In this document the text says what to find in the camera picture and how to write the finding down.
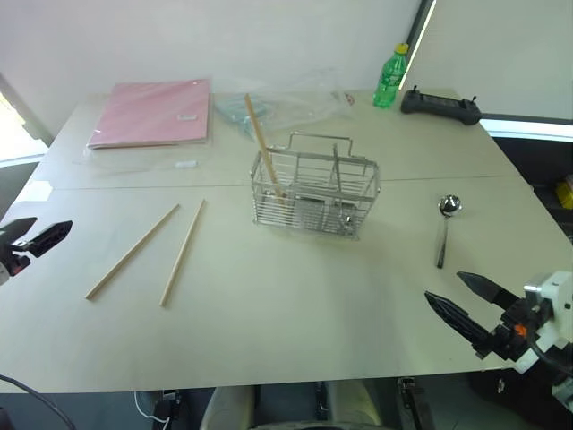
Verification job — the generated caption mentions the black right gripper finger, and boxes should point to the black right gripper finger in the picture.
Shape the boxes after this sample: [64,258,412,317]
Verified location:
[456,271,528,311]
[423,290,494,356]

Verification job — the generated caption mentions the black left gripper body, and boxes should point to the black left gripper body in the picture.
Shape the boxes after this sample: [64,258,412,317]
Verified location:
[0,240,34,278]

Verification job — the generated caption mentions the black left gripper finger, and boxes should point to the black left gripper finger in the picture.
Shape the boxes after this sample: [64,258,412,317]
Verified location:
[0,217,38,246]
[26,219,73,259]

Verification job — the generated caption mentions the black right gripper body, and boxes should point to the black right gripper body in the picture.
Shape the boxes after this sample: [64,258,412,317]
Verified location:
[473,297,551,363]

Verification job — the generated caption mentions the wooden chopstick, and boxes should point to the wooden chopstick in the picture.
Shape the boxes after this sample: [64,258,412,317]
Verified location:
[85,203,181,301]
[243,92,288,207]
[158,198,207,308]

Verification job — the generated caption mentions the silver metal spoon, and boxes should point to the silver metal spoon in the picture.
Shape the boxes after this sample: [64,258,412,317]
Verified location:
[434,193,466,270]

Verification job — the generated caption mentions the clear plastic sleeve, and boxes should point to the clear plastic sleeve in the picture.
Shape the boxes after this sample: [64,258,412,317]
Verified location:
[70,78,217,176]

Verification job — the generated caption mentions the yellow box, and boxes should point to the yellow box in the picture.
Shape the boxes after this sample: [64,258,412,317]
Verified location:
[554,173,573,208]

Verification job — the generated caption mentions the pink paper folder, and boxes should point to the pink paper folder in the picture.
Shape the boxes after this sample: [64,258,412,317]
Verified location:
[85,78,213,151]

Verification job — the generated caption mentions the black handheld remote controller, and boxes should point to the black handheld remote controller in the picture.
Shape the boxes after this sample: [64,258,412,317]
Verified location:
[398,84,483,127]

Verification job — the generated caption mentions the silver metal utensil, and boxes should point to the silver metal utensil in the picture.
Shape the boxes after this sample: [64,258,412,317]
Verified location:
[329,142,355,235]

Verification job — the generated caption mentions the light blue packaged item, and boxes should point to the light blue packaged item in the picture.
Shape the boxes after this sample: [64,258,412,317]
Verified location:
[213,91,275,135]

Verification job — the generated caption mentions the green plastic soda bottle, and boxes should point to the green plastic soda bottle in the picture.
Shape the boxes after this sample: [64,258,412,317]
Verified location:
[372,42,411,110]

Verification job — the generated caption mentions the crumpled clear plastic bag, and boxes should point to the crumpled clear plastic bag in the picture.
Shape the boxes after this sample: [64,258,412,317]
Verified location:
[212,65,360,141]

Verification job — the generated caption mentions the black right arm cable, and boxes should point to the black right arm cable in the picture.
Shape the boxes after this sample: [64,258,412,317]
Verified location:
[527,333,573,378]

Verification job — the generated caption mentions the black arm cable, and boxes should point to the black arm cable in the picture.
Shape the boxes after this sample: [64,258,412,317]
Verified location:
[527,333,573,378]
[0,373,75,430]

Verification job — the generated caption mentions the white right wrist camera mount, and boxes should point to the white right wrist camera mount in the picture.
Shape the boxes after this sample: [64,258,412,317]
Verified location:
[512,270,573,374]

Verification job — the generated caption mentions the black table leg frame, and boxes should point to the black table leg frame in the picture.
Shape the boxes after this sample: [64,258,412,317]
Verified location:
[396,377,434,430]

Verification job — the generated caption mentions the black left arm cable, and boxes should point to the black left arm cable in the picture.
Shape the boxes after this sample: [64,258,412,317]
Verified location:
[0,373,75,430]

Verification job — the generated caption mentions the silver wire cutlery basket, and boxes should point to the silver wire cutlery basket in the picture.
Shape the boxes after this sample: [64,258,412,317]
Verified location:
[249,131,382,242]

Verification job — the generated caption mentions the thin white cable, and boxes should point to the thin white cable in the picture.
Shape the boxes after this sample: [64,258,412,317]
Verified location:
[133,390,170,426]

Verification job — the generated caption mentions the dark window frame post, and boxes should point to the dark window frame post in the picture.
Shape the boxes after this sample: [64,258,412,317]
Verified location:
[397,0,438,91]

